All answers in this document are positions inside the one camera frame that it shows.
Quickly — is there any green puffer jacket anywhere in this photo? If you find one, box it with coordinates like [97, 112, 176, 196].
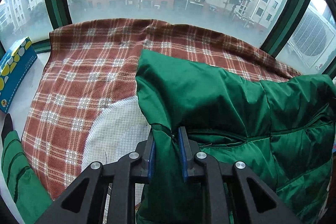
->
[1, 50, 335, 223]

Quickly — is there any red plaid patchwork quilt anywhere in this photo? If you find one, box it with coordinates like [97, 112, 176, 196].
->
[23, 19, 298, 199]

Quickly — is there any blue tissue box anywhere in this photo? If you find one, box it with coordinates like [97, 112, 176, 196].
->
[0, 37, 37, 114]

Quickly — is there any white outdoor air conditioner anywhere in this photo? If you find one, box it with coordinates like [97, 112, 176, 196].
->
[284, 5, 335, 74]

